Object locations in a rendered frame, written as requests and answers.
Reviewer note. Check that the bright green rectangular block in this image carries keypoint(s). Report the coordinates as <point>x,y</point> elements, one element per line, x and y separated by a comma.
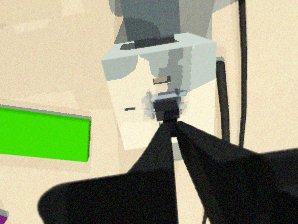
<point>34,134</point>

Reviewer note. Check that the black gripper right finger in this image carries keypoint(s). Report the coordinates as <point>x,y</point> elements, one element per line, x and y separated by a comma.
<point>235,185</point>

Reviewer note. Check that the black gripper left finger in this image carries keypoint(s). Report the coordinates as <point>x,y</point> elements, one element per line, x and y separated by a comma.
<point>146,194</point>

